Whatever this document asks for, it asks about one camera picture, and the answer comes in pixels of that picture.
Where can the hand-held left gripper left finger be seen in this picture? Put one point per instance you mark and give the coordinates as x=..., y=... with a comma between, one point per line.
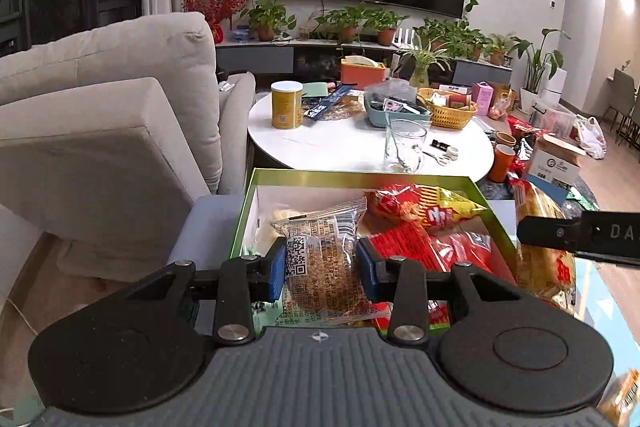
x=277, y=269

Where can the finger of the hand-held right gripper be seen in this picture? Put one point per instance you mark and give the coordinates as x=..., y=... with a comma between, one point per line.
x=547, y=232

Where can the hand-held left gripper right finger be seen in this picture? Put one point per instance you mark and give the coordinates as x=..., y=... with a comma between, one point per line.
x=367, y=269

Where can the orange bread bag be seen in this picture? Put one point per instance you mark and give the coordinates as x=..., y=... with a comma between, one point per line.
x=542, y=267

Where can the clear brown cake packet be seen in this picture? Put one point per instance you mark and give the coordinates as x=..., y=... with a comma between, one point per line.
x=322, y=267

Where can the shiny red snack bag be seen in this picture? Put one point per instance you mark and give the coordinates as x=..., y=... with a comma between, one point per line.
x=470, y=249

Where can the green cardboard box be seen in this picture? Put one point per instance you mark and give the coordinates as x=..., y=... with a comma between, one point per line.
x=300, y=179

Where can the pale bread packet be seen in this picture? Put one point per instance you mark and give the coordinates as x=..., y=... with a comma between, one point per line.
x=267, y=232

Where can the red white-print snack bag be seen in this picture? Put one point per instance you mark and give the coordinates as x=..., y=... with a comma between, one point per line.
x=402, y=243

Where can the green white snack packet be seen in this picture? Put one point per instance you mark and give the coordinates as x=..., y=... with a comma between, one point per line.
x=310, y=321

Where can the printed cardboard box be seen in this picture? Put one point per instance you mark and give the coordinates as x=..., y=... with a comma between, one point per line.
x=552, y=167

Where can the patterned grey blue rug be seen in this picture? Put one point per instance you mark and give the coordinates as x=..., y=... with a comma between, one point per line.
x=210, y=227

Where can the orange cup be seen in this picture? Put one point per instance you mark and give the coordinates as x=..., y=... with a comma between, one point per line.
x=501, y=164

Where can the red yellow snack bag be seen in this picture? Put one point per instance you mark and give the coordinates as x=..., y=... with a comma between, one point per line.
x=430, y=207

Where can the brown cup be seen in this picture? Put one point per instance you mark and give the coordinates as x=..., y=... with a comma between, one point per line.
x=506, y=139

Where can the white plastic bag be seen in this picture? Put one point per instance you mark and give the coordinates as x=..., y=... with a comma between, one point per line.
x=591, y=137

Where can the red snack bags pile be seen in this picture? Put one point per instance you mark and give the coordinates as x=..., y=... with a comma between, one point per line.
x=522, y=127

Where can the clear plastic storage box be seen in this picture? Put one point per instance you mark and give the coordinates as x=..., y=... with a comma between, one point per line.
x=552, y=122

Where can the white tape roll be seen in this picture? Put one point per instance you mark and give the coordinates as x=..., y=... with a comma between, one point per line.
x=454, y=153

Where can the clear glass pitcher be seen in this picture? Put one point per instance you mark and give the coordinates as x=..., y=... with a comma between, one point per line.
x=405, y=147

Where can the round white table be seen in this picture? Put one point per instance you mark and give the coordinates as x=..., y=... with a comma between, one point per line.
x=325, y=147

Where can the small scissors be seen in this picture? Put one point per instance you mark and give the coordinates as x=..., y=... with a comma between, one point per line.
x=436, y=157

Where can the black lipstick tube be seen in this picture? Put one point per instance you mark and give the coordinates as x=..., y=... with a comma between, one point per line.
x=440, y=144

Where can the grey dining chair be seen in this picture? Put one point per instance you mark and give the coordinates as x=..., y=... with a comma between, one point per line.
x=622, y=94

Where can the white round appliance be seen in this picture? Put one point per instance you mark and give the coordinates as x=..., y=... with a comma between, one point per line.
x=555, y=87

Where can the pink carton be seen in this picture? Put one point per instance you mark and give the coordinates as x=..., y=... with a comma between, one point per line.
x=482, y=99

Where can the teal tray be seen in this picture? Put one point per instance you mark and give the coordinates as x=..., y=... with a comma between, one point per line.
x=380, y=114

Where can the yellow woven basket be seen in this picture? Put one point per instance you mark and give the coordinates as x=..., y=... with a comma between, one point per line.
x=447, y=112

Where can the yellow barcode packet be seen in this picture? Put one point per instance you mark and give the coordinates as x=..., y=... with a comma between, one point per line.
x=622, y=399

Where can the yellow can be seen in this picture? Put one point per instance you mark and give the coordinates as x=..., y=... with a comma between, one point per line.
x=286, y=107

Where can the dark blue packet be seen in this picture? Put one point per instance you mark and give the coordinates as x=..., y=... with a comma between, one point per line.
x=327, y=104

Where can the tall leafy potted plant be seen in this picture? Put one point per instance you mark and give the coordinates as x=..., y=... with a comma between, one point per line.
x=537, y=62

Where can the mint green case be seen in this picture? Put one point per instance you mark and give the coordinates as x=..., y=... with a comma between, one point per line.
x=315, y=91

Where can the potted pothos plant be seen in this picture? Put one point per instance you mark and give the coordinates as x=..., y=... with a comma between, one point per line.
x=500, y=49
x=267, y=19
x=442, y=34
x=345, y=24
x=385, y=27

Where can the orange storage box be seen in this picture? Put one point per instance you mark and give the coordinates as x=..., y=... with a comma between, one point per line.
x=362, y=74

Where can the spider plant in vase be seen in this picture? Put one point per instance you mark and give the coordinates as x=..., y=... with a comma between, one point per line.
x=422, y=62

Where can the dark television cabinet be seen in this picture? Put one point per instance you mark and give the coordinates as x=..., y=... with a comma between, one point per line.
x=255, y=59

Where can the grey fabric sofa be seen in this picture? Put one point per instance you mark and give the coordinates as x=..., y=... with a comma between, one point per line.
x=100, y=117

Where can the white slatted rack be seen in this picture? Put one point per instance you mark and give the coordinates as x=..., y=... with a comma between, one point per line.
x=405, y=37

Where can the red berry decoration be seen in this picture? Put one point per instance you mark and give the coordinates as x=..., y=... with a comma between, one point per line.
x=220, y=7

